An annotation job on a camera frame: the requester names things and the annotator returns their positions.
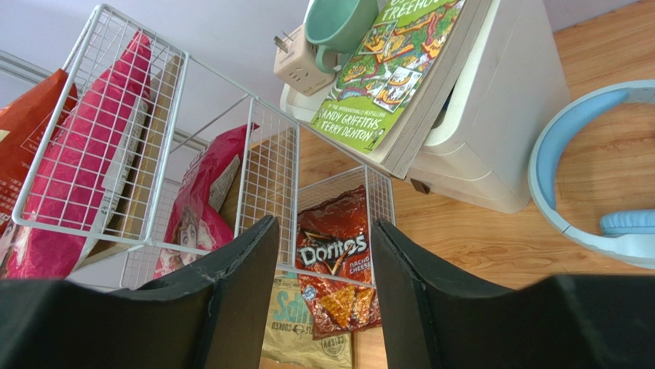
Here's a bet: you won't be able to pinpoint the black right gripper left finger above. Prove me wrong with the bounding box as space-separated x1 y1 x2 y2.
1 215 280 368

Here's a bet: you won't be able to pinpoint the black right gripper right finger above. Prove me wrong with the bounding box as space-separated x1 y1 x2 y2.
371 219 654 368

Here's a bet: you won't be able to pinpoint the green treehouse book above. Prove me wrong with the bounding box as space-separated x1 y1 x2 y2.
308 1 490 178

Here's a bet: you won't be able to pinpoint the tan kettle chips bag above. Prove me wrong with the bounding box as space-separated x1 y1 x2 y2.
261 274 354 368

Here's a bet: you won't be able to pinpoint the red Doritos bag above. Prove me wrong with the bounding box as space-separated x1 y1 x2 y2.
295 185 381 340

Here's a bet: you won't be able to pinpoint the green mug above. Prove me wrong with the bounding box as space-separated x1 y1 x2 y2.
304 0 379 73

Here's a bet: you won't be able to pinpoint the pink cube adapter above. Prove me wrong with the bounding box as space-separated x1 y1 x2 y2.
273 24 336 96

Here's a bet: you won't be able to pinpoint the white drawer cabinet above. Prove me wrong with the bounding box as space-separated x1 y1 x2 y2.
278 0 571 215

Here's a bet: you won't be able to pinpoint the light blue headphones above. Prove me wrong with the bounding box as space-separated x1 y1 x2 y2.
527 79 655 271

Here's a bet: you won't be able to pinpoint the white wire wooden shelf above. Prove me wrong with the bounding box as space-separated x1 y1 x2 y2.
12 4 395 279

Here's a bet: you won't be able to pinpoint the pink Real chips bag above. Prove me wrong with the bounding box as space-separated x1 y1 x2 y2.
164 125 249 251
1 31 151 279

